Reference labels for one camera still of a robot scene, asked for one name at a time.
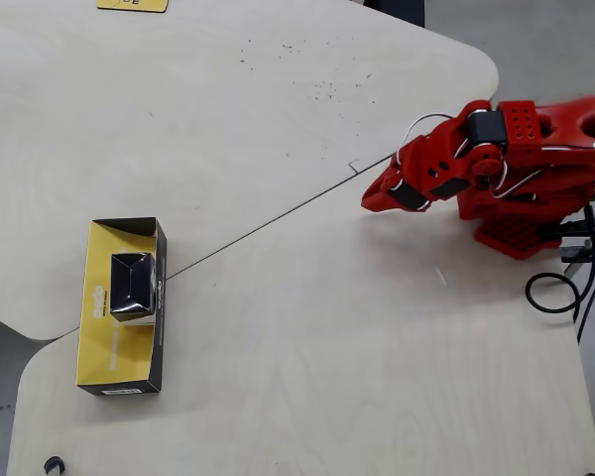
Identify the black cable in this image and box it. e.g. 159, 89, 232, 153
525, 205, 595, 314
577, 180, 595, 344

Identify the small white and black box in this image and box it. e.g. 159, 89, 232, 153
107, 251, 159, 327

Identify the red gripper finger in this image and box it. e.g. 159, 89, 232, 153
360, 180, 389, 212
376, 167, 402, 189

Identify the yellow card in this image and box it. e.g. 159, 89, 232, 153
95, 0, 171, 14

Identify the black table clamp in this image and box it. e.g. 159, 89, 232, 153
559, 237, 595, 282

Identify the red gripper body black motor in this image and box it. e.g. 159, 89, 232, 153
380, 166, 431, 213

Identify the red robot base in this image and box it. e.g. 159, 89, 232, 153
458, 168, 595, 262

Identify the dark grey furniture piece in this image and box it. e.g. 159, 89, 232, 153
362, 0, 426, 29

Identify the white servo wire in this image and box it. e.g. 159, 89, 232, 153
493, 141, 546, 197
395, 112, 455, 168

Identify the long black open box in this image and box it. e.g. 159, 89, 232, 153
73, 216, 169, 398

